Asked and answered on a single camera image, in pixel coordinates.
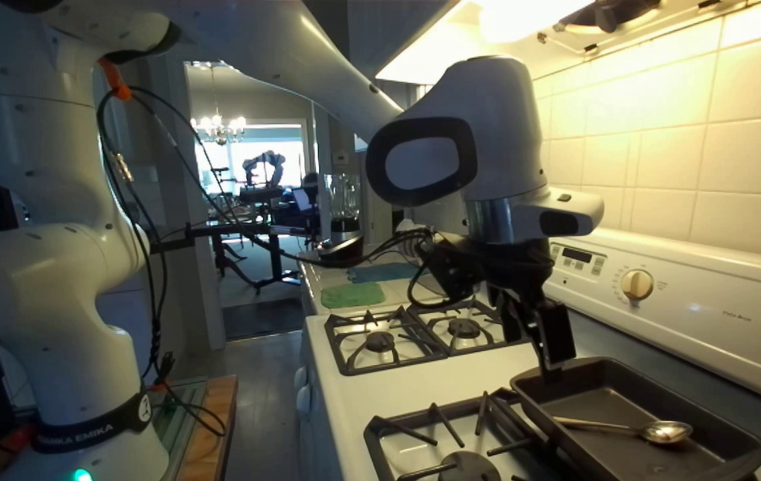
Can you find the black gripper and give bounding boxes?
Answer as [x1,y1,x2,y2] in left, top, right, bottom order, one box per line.
[470,233,579,375]

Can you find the black frying pan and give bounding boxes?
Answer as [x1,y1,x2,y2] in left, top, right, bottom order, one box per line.
[506,355,761,481]

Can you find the silver metal spoon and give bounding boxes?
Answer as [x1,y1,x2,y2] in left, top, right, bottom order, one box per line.
[551,412,696,447]

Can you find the stove clock display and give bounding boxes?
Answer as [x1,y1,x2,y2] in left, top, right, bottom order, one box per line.
[555,242,611,279]

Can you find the round stove panel dial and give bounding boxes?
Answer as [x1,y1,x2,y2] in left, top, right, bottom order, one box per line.
[616,264,659,308]

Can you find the black cast iron stove grate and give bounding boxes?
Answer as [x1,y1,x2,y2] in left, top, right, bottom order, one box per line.
[324,297,528,379]
[361,387,576,481]

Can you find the white gas stove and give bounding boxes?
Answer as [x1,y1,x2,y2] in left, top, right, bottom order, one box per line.
[294,225,761,481]

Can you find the green cloth towel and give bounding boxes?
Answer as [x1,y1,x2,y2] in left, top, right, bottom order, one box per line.
[317,280,390,312]

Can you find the black round bowl appliance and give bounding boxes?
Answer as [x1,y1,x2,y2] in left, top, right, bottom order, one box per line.
[316,226,366,269]

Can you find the dark floor mat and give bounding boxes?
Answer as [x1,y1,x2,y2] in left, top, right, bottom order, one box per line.
[218,297,310,341]

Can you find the white range hood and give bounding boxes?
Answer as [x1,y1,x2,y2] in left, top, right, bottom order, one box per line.
[376,0,761,87]

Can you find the black background robot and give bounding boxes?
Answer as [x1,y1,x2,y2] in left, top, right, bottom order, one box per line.
[241,148,292,196]

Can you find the dark background table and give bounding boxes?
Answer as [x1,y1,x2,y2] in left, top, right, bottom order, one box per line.
[150,217,321,288]

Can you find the black range hood fan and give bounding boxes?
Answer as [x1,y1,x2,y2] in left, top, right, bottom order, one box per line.
[589,0,667,34]

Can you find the wooden base board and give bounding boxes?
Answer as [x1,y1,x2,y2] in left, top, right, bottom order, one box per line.
[162,372,241,481]

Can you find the ceiling chandelier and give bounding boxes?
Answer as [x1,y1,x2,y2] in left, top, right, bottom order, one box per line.
[190,110,250,148]

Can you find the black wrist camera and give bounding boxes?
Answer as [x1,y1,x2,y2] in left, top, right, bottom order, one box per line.
[408,229,480,305]

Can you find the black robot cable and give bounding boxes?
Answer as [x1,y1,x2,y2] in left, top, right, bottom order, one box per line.
[93,83,454,439]

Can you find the orange cable clip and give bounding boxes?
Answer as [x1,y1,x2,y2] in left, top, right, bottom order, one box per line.
[95,54,135,101]

